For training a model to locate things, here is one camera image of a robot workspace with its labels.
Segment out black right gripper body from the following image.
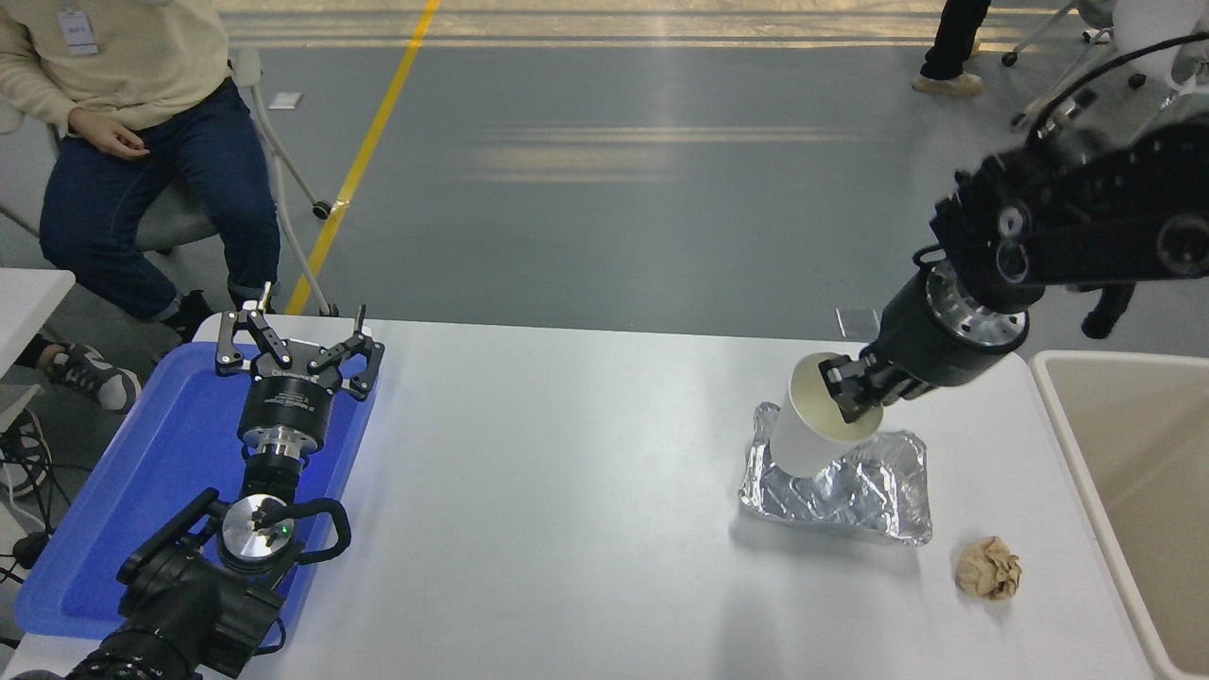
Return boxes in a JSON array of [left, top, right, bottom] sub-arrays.
[[862, 272, 1013, 392]]

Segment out white id badge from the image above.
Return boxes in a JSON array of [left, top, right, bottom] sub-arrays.
[[58, 8, 100, 57]]

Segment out grey seat wheeled chair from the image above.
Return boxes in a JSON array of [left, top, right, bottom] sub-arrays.
[[1001, 0, 1149, 131]]

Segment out grey chair with white legs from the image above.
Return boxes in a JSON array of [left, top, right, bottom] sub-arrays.
[[0, 47, 341, 318]]

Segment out white shell chair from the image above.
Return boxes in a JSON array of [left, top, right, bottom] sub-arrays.
[[1113, 0, 1209, 95]]

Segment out small white side table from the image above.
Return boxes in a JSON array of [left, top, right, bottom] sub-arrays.
[[0, 268, 78, 437]]

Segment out blue plastic tray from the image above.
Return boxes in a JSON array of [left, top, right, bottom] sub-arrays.
[[14, 340, 381, 653]]

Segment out large pale bin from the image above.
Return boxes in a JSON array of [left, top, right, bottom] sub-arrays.
[[1030, 349, 1209, 680]]

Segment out person's right hand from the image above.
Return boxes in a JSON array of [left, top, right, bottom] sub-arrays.
[[67, 108, 151, 161]]

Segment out grey and white sneaker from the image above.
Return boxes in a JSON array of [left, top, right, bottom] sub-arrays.
[[14, 332, 143, 415]]

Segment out crumpled tan paper ball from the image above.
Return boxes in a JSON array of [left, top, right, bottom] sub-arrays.
[[956, 535, 1024, 602]]

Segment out person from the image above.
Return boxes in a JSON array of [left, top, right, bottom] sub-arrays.
[[0, 0, 282, 343], [911, 0, 993, 98]]

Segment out silver foil tray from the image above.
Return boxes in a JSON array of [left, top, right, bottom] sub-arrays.
[[738, 401, 934, 547]]

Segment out white paper cup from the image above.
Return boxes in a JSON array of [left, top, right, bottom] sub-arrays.
[[770, 352, 886, 480]]

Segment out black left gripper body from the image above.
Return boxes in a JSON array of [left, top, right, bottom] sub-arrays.
[[236, 340, 350, 440]]

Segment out black floor cables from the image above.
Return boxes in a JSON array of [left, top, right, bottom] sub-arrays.
[[0, 408, 69, 587]]

